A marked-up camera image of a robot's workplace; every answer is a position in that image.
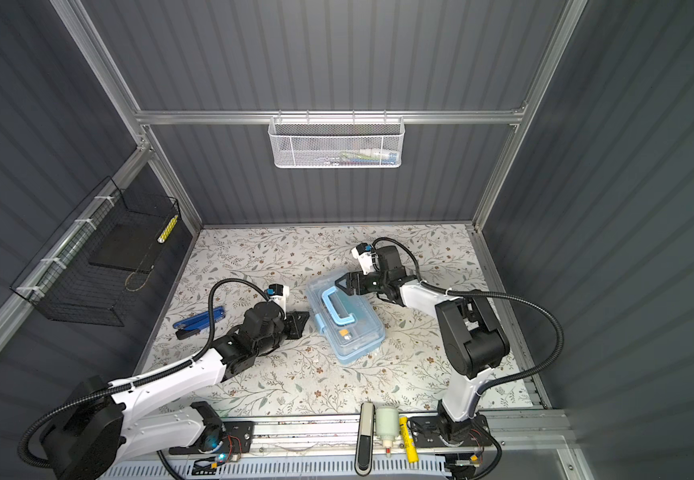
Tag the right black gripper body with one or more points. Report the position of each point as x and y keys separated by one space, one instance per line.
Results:
x=382 y=283

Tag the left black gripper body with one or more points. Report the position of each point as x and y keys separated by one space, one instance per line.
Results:
x=278 y=337

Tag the blue plastic tool box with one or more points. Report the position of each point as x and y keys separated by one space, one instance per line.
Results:
x=334 y=310

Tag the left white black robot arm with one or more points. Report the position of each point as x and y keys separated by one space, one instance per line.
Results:
x=85 y=440

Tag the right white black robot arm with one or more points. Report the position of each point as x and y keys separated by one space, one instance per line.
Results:
x=473 y=339

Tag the white glue bottle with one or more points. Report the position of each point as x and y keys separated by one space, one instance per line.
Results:
x=387 y=427

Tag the yellow marker in black basket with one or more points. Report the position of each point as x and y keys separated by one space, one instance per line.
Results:
x=168 y=229

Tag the black pad in basket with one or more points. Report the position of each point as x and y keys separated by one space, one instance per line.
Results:
x=128 y=248

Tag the black white handheld device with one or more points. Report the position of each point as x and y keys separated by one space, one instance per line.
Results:
x=364 y=445

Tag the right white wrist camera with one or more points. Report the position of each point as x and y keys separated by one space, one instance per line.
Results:
x=365 y=254

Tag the blue handled pliers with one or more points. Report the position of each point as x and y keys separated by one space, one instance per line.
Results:
x=193 y=325

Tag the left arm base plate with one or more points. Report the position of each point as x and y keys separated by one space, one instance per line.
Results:
x=233 y=438

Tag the white wire mesh basket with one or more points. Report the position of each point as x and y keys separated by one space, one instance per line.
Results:
x=352 y=145

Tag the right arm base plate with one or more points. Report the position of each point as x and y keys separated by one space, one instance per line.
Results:
x=434 y=432

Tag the yellow marker on rail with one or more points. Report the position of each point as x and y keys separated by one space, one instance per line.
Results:
x=412 y=455

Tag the black wire mesh basket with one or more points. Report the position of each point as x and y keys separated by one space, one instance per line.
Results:
x=95 y=272

